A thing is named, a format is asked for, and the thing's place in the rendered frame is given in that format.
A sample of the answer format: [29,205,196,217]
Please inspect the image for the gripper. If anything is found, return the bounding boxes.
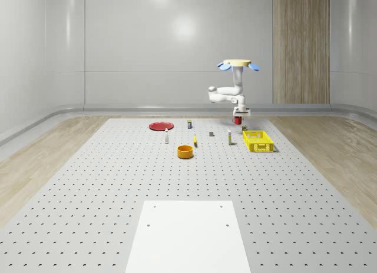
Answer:
[232,107,252,119]

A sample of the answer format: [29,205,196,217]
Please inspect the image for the yellow basket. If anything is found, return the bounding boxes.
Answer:
[242,130,275,153]

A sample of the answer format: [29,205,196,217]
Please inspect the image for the drone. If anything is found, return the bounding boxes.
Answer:
[217,59,261,71]

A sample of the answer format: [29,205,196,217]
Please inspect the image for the yellow bowl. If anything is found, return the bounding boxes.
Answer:
[177,145,194,159]

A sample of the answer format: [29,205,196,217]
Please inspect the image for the red plate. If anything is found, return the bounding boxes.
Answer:
[148,121,175,132]

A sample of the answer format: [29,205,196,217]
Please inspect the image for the white board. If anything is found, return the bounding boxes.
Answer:
[125,200,252,273]

